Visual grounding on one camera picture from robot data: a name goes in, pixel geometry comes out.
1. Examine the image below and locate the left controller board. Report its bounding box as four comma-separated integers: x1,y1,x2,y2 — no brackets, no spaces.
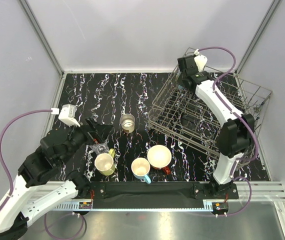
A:
78,201,93,210

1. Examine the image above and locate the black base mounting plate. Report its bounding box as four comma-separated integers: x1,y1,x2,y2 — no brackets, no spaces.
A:
90,181,239,211

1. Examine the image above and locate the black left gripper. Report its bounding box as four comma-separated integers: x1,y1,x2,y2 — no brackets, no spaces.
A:
58,116,114,166

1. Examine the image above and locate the red mug white inside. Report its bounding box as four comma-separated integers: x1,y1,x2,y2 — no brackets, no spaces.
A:
147,145,172,175

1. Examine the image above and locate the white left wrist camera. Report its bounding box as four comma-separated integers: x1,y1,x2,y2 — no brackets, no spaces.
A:
50,104,81,127

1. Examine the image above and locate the light blue mug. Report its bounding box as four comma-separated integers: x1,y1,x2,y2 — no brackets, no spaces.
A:
131,157,152,184

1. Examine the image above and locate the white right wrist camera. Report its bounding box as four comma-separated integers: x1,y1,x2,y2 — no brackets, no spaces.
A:
193,49,208,72

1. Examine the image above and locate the beige cup with brown band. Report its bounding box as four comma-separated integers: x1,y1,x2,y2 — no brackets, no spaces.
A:
119,114,135,134

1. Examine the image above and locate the controller board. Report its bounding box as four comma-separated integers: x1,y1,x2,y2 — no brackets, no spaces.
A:
78,201,93,210
213,202,229,214

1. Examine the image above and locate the yellow-green mug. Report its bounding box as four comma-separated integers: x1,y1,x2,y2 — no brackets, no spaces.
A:
94,148,116,176

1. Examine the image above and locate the right controller board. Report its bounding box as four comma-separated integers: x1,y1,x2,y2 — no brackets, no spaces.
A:
213,202,229,214

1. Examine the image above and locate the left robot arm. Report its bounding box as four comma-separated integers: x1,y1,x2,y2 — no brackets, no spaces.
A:
0,117,114,240

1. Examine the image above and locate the clear drinking glass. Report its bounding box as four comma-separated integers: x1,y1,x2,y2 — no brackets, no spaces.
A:
91,143,109,155

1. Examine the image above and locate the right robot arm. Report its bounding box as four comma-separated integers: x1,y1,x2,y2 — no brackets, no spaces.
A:
177,55,255,199

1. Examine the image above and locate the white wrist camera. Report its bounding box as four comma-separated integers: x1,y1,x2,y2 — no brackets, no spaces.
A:
50,104,81,127
193,49,208,72

